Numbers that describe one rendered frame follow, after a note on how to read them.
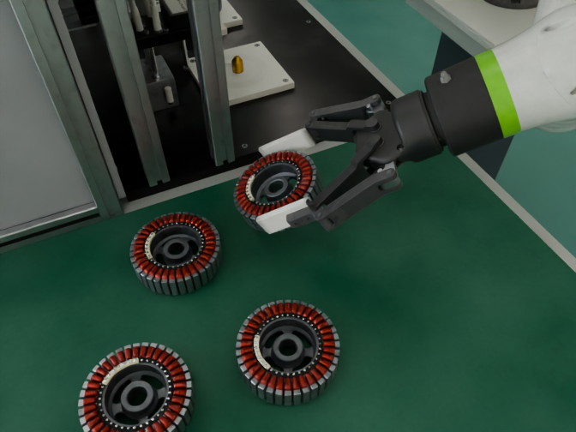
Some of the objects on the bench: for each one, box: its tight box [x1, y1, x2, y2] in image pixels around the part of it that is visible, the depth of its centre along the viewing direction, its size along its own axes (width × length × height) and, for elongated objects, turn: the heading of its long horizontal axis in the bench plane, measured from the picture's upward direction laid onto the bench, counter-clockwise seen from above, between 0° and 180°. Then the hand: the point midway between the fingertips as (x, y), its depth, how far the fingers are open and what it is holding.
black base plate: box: [58, 0, 396, 202], centre depth 98 cm, size 47×64×2 cm
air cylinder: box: [141, 55, 179, 112], centre depth 84 cm, size 5×8×6 cm
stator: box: [236, 300, 340, 405], centre depth 56 cm, size 11×11×4 cm
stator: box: [78, 343, 195, 432], centre depth 52 cm, size 11×11×4 cm
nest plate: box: [188, 41, 295, 105], centre depth 90 cm, size 15×15×1 cm
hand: (276, 183), depth 63 cm, fingers closed on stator, 11 cm apart
